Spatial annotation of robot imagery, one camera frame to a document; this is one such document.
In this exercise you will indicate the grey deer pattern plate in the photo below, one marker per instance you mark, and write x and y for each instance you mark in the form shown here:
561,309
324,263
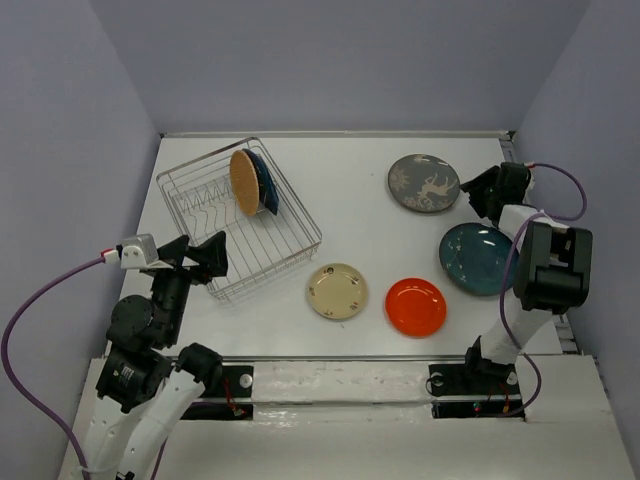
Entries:
423,183

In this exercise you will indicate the orange round plate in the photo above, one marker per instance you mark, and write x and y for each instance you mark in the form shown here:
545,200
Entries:
415,307

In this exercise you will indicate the woven bamboo round plate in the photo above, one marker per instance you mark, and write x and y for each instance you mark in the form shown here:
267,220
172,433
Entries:
244,182

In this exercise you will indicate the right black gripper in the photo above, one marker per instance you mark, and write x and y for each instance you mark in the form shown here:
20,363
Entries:
486,178

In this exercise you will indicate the dark blue leaf-shaped plate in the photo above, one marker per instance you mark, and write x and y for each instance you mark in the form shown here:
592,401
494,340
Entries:
268,195

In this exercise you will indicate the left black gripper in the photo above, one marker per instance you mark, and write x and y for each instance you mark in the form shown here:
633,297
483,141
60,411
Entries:
212,252

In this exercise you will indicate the cream floral round plate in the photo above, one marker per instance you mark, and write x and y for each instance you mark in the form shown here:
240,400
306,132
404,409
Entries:
337,291

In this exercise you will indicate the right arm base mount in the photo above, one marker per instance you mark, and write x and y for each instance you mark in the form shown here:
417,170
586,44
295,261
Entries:
458,394

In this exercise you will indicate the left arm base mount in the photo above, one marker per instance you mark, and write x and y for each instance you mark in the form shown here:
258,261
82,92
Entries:
229,400

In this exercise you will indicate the wire dish rack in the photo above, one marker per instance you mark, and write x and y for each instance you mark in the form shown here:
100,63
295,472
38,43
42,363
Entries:
200,199

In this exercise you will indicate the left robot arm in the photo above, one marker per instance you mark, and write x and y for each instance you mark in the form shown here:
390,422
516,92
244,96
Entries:
141,394

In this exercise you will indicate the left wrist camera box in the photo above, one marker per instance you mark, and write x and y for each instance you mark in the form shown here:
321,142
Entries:
137,252

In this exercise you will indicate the teal round ceramic plate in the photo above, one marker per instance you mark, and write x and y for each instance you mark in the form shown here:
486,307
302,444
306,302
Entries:
474,257

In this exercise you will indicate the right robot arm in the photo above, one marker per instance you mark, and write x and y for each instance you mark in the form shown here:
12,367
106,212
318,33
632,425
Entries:
547,271

